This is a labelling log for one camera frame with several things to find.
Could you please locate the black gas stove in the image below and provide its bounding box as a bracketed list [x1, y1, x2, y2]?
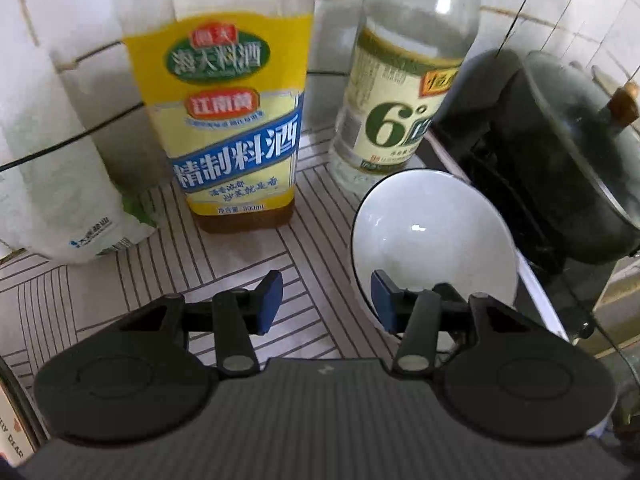
[429, 50, 640, 356]

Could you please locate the white bowl with black rim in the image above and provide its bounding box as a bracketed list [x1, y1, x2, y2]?
[350, 170, 519, 347]

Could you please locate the striped counter mat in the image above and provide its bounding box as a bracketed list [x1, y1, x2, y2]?
[0, 125, 453, 396]

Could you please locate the white plastic bag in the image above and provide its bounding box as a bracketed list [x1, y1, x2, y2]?
[0, 42, 162, 265]

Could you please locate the printed cardboard box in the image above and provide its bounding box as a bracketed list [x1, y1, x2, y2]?
[0, 355, 42, 467]

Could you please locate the black cable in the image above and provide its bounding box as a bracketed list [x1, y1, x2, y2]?
[0, 99, 153, 173]

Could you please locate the green label vinegar bottle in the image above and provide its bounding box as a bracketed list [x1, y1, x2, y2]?
[327, 0, 482, 197]

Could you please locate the black cooking pot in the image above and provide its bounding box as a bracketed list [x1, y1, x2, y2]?
[492, 50, 640, 267]

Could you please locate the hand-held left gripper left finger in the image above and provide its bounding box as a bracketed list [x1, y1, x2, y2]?
[117, 269, 284, 377]

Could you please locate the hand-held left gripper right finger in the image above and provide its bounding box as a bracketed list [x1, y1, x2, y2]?
[371, 269, 532, 377]

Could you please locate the yellow label cooking wine bottle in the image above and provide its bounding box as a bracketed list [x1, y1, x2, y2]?
[112, 0, 321, 235]

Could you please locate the glass pot lid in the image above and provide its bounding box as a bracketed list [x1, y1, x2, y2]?
[522, 50, 640, 222]

